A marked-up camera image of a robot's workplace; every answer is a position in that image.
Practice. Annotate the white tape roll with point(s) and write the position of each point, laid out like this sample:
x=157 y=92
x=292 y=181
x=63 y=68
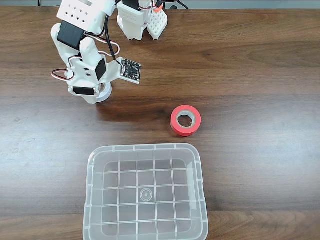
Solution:
x=108 y=93

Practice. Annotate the red tape roll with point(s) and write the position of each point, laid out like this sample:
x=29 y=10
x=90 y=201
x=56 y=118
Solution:
x=186 y=132

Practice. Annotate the black camera circuit board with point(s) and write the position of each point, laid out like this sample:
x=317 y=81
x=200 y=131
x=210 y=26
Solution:
x=131 y=71

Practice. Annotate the clear plastic storage box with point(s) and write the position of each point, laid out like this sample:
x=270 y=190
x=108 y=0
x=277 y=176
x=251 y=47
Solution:
x=145 y=195

